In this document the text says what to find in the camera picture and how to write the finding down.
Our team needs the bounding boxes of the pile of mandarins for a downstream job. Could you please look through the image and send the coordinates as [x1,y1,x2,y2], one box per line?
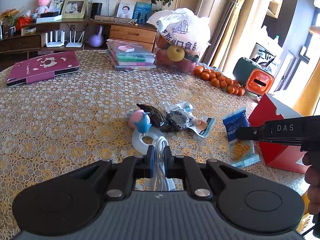
[193,65,246,96]

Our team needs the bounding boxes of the white tape ring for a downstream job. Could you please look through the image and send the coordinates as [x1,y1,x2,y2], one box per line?
[131,128,167,156]

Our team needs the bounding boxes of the sausage snack packet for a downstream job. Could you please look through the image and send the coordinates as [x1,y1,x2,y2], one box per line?
[163,101,216,138]

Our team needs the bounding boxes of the pink teddy bear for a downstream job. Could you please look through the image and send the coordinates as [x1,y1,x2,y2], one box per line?
[36,0,50,14]

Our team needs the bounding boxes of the black seaweed snack packet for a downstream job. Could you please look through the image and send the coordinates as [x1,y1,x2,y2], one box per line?
[136,103,190,132]

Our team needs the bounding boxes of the green photo frame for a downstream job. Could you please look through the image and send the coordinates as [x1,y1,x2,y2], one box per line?
[61,0,88,19]

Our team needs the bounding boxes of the pink blue toy figure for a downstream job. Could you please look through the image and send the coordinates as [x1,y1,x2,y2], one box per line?
[127,109,151,134]

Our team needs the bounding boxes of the person's right hand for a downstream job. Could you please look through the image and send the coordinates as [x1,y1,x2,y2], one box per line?
[303,152,320,215]

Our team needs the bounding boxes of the red cardboard box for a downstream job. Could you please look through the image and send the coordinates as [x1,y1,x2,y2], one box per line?
[249,94,308,174]

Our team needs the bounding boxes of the blue cracker packet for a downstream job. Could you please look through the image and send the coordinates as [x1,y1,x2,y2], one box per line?
[222,106,261,169]

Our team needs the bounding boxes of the orange green tissue box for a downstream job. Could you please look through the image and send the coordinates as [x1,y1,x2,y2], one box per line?
[233,57,274,96]

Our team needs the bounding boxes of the purple kettlebell toy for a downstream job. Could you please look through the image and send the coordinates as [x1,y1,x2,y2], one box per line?
[88,25,104,48]

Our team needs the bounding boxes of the white router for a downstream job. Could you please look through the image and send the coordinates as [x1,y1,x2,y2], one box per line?
[65,31,85,48]

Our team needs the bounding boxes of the white USB cable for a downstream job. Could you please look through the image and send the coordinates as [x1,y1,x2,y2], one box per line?
[150,135,177,192]

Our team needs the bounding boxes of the wooden tv cabinet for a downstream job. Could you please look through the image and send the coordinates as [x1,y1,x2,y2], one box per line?
[1,18,157,54]

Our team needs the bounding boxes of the maroon tablet case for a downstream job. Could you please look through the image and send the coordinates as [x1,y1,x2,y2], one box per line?
[7,51,79,87]

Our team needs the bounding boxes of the white plastic grocery bag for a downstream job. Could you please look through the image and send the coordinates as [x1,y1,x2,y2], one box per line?
[147,8,211,57]

